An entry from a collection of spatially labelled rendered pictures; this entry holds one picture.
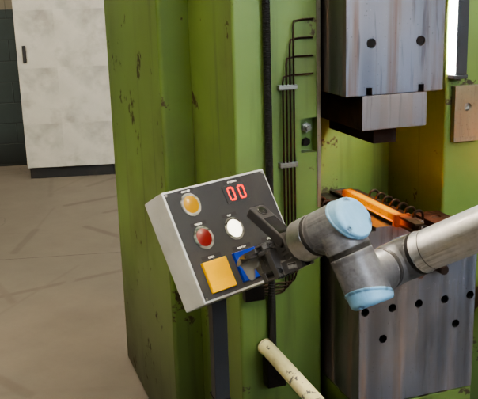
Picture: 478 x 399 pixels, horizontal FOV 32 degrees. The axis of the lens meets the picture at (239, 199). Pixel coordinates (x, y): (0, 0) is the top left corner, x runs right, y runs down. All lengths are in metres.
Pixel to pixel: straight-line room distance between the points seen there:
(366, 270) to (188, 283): 0.49
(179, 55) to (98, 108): 4.97
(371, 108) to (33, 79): 5.60
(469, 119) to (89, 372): 2.09
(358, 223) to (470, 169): 1.09
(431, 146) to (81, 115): 5.32
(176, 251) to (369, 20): 0.81
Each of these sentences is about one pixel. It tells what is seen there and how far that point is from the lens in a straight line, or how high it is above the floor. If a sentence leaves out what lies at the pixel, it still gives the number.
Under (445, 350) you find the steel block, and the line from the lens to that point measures 2.56.
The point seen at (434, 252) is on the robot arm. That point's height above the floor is 1.15.
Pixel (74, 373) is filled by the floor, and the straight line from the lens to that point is 3.86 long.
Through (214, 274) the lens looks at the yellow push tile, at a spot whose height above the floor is 1.01.
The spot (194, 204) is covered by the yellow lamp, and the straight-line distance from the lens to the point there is 1.97.
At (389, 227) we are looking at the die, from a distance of 2.39.
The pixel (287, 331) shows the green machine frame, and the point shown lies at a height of 0.65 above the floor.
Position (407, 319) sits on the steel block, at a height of 0.72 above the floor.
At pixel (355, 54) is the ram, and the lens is 2.25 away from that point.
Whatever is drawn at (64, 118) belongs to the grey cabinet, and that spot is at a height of 0.54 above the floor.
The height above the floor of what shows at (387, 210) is 1.02.
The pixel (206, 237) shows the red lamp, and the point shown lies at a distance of 1.96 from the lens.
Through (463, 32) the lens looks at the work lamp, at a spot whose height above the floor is 1.51.
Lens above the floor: 1.67
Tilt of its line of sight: 15 degrees down
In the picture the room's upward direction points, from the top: 2 degrees counter-clockwise
